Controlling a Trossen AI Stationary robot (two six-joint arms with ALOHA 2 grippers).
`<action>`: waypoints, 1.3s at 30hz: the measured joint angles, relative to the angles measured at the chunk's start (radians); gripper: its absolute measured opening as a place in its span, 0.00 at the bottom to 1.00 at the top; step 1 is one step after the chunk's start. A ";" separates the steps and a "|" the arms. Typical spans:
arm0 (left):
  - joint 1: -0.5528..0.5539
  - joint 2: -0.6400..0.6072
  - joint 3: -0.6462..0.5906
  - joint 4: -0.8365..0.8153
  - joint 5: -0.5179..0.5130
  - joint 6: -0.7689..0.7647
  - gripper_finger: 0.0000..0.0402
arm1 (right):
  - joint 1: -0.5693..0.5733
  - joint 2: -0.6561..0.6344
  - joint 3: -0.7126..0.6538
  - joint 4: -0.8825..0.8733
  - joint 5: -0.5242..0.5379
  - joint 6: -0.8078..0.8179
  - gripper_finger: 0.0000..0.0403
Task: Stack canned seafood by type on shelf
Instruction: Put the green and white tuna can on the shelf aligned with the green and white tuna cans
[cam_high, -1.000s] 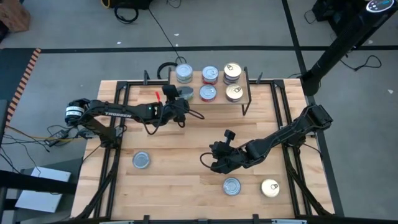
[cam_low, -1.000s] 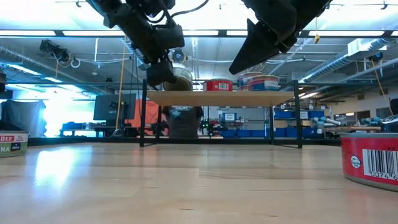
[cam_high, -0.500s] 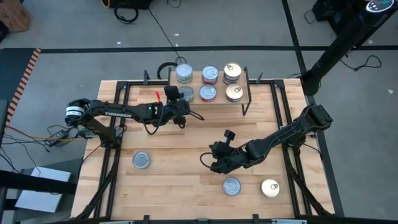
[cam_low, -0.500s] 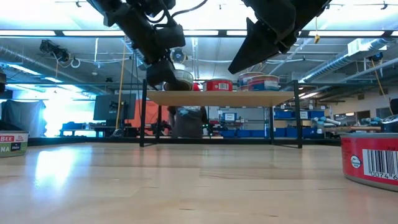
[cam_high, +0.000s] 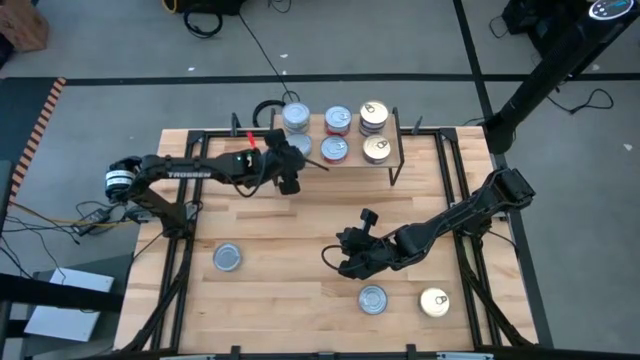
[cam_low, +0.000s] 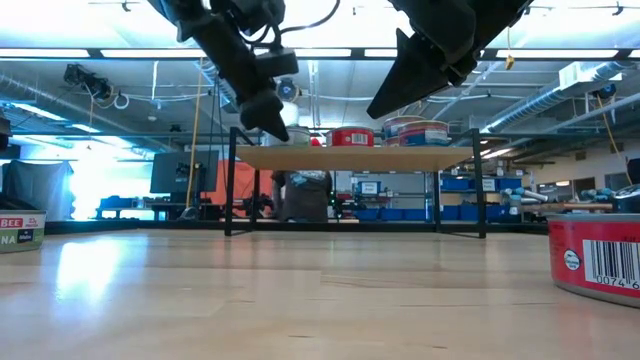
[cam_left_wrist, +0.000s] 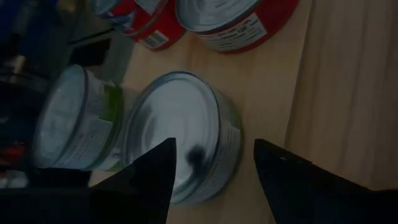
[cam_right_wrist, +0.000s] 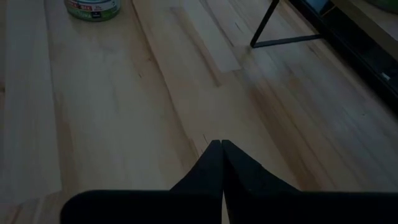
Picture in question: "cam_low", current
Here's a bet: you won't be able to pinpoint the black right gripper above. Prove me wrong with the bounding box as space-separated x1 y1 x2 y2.
367 0 531 120

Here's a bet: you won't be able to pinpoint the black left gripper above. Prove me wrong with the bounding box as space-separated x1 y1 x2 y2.
192 17 290 143

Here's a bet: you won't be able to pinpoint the red label can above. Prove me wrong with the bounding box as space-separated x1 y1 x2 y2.
547 212 640 309
326 126 375 148

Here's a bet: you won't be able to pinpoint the white blue label can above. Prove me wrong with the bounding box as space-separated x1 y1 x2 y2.
0 209 47 255

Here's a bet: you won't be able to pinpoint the black round ceiling device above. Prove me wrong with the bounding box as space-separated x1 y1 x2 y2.
276 77 301 104

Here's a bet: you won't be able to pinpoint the orange fabric panel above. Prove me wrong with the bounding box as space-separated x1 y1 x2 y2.
202 159 275 206

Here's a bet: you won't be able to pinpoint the person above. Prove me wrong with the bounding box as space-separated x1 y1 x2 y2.
271 137 335 224

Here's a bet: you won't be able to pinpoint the black monitor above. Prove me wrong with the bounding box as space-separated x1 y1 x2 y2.
149 149 220 195

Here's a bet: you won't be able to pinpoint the yellow hanging tag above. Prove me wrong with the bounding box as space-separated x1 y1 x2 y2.
504 24 516 71

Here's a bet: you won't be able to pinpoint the blue storage bins rack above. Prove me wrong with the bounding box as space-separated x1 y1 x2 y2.
429 169 526 224

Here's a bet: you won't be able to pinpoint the long ceiling light fixture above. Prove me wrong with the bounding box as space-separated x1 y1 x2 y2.
0 47 640 61

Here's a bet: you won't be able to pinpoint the white grey tubes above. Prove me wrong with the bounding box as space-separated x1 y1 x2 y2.
502 187 549 204

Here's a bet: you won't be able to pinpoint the black ceiling mounted device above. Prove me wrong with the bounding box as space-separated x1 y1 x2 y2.
62 63 114 101

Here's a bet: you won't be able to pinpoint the tan wooden bar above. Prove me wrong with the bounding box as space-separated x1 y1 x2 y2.
519 202 614 212

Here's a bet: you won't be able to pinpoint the grey cloth cover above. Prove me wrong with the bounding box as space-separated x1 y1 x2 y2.
0 159 76 221

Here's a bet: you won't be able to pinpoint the blue rounded object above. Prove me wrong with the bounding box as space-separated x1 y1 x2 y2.
612 183 640 215

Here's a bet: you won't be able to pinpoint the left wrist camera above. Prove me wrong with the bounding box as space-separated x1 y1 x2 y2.
254 47 300 79

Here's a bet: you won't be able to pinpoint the yellow hanging cable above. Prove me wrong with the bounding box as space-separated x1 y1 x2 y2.
184 57 205 211

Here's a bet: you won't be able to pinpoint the wooden shelf black metal frame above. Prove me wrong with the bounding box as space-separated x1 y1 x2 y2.
224 126 487 240

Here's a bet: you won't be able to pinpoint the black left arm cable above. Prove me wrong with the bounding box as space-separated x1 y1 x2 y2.
239 0 342 49

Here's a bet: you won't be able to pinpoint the silver ventilation duct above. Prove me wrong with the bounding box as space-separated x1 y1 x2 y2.
479 59 640 134

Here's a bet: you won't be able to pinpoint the white cable loop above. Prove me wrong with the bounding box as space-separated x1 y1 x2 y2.
89 92 131 111

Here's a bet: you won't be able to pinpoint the black metal table frame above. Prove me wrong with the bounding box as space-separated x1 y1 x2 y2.
0 192 549 235

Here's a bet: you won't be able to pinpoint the yellow slanted cable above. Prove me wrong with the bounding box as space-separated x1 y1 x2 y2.
594 92 634 186

